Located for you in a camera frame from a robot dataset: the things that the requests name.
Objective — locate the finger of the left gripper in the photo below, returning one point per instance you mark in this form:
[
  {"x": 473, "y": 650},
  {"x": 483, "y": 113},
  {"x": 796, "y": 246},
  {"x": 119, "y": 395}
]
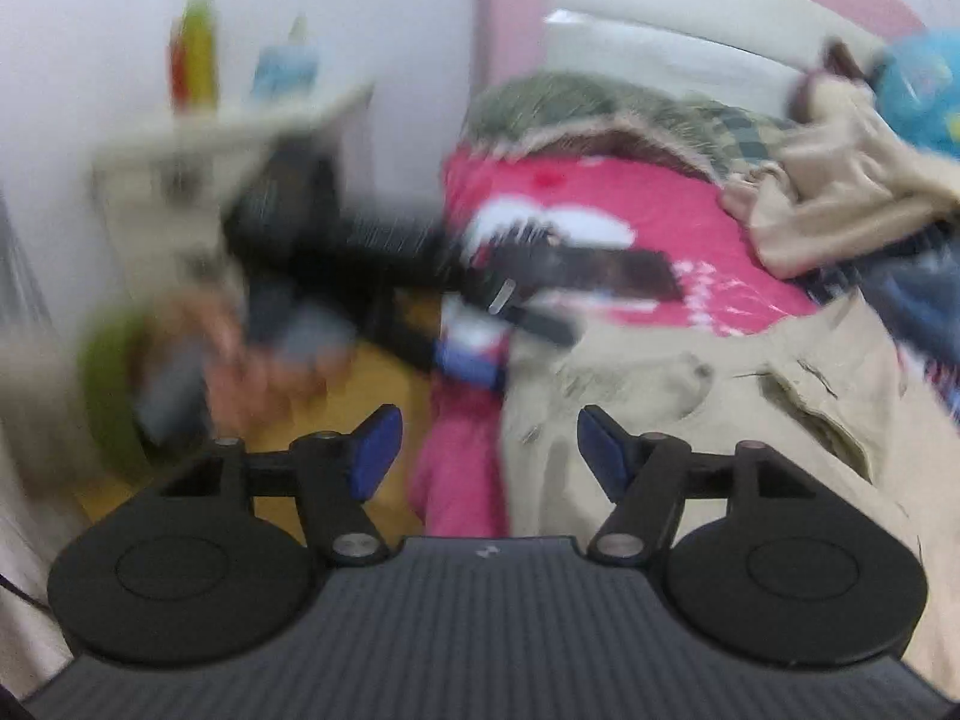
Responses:
[
  {"x": 537, "y": 267},
  {"x": 497, "y": 300}
]

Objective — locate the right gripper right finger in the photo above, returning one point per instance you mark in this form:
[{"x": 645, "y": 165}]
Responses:
[{"x": 644, "y": 477}]

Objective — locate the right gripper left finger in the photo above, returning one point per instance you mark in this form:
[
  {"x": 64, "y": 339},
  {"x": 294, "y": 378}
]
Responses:
[{"x": 335, "y": 475}]

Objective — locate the beige jacket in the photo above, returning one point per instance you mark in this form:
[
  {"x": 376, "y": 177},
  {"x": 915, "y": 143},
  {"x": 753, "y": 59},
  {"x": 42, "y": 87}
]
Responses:
[{"x": 828, "y": 391}]

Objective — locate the left hand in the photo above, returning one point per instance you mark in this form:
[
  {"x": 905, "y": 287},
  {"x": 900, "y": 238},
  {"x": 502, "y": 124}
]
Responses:
[{"x": 211, "y": 365}]

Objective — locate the white nightstand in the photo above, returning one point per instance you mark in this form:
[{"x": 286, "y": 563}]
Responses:
[{"x": 160, "y": 186}]

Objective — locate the blue white bottle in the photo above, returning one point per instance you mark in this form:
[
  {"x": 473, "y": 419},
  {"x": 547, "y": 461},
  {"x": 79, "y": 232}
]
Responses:
[{"x": 287, "y": 69}]

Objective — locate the green plaid blanket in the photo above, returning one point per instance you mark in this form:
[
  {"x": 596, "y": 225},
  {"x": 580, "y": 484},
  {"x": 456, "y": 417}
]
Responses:
[{"x": 565, "y": 113}]

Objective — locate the beige garment pile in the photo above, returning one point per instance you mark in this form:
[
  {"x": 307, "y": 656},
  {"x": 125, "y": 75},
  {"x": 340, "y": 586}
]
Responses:
[{"x": 841, "y": 185}]

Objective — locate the pink white headboard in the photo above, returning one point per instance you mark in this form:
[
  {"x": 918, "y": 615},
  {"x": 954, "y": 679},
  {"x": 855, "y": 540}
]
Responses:
[{"x": 748, "y": 53}]

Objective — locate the blue jeans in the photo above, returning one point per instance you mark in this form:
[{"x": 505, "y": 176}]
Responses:
[{"x": 912, "y": 285}]

